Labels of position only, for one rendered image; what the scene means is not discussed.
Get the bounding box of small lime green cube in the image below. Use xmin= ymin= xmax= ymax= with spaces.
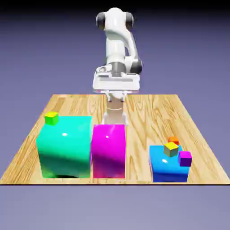
xmin=44 ymin=111 xmax=60 ymax=126

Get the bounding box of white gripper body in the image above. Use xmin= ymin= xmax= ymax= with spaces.
xmin=92 ymin=71 xmax=141 ymax=94

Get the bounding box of small purple cube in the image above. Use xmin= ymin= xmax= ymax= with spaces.
xmin=177 ymin=150 xmax=193 ymax=168

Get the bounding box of large blue box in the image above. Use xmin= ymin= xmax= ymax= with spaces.
xmin=148 ymin=144 xmax=191 ymax=183

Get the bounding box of small orange cube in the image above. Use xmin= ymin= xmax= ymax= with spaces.
xmin=167 ymin=136 xmax=180 ymax=146

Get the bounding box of small yellow cube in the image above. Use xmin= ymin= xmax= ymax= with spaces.
xmin=163 ymin=141 xmax=180 ymax=158

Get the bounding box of large teal box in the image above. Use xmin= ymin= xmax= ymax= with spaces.
xmin=35 ymin=115 xmax=93 ymax=179

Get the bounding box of large magenta box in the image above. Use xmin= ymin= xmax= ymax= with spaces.
xmin=90 ymin=123 xmax=126 ymax=179

